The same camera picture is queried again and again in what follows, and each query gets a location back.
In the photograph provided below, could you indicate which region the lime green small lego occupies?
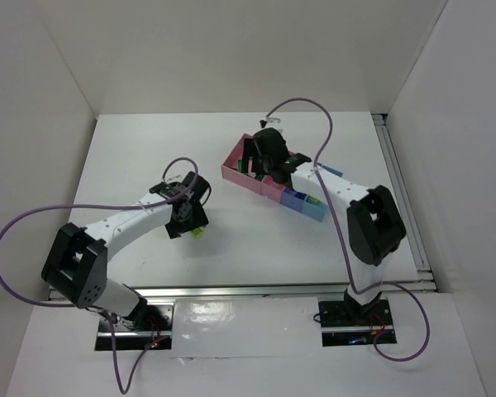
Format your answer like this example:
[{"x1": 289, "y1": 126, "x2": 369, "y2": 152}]
[{"x1": 192, "y1": 228, "x2": 203, "y2": 238}]

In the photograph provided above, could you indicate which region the dark blue lego brick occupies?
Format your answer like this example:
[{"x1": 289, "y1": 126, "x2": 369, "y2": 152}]
[{"x1": 294, "y1": 192, "x2": 306, "y2": 201}]

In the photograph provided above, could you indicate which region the lime green square lego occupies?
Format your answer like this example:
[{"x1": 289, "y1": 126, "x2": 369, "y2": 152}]
[{"x1": 308, "y1": 196, "x2": 320, "y2": 205}]

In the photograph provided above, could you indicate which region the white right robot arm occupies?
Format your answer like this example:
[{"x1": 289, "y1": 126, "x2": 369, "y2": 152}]
[{"x1": 243, "y1": 123, "x2": 407, "y2": 323}]

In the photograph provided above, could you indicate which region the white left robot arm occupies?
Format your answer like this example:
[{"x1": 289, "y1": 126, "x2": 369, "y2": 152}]
[{"x1": 41, "y1": 171, "x2": 211, "y2": 329}]

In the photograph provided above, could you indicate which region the pink plastic container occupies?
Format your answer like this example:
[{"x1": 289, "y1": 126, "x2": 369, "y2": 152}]
[{"x1": 221, "y1": 134, "x2": 284, "y2": 203}]

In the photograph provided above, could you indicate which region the blue plastic container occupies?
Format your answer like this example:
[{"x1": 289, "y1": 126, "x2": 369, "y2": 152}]
[{"x1": 282, "y1": 188, "x2": 329, "y2": 222}]

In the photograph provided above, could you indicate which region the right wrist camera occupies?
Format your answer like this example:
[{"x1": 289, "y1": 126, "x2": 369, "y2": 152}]
[{"x1": 260, "y1": 117, "x2": 282, "y2": 130}]

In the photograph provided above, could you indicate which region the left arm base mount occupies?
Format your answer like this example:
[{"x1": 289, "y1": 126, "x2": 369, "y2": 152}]
[{"x1": 94, "y1": 301, "x2": 174, "y2": 352}]

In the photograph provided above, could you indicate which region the aluminium front rail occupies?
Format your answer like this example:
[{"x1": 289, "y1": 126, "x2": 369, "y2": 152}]
[{"x1": 47, "y1": 283, "x2": 369, "y2": 302}]

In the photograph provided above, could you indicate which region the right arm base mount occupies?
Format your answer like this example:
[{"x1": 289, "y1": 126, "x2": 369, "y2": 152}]
[{"x1": 312, "y1": 298, "x2": 397, "y2": 347}]

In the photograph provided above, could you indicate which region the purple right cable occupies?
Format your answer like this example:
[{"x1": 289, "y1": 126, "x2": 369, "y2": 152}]
[{"x1": 266, "y1": 98, "x2": 431, "y2": 363}]

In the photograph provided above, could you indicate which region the aluminium side rail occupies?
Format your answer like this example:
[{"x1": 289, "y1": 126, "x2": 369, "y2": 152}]
[{"x1": 371, "y1": 113, "x2": 437, "y2": 290}]

